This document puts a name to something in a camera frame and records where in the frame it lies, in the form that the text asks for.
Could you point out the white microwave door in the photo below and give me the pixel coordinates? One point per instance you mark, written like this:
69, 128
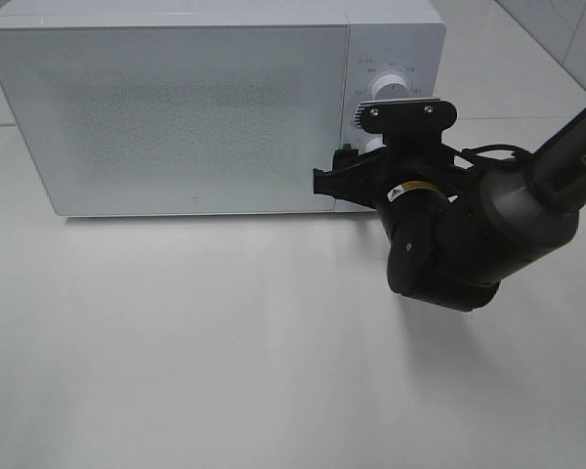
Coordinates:
177, 121

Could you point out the white microwave knob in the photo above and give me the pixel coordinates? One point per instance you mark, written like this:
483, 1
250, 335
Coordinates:
390, 86
373, 147

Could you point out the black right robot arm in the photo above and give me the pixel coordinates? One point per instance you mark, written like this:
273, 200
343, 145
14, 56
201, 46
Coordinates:
458, 221

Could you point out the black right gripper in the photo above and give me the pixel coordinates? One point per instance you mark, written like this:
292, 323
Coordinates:
411, 177

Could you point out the white microwave oven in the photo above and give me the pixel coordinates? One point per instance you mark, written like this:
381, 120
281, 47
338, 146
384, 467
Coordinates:
382, 36

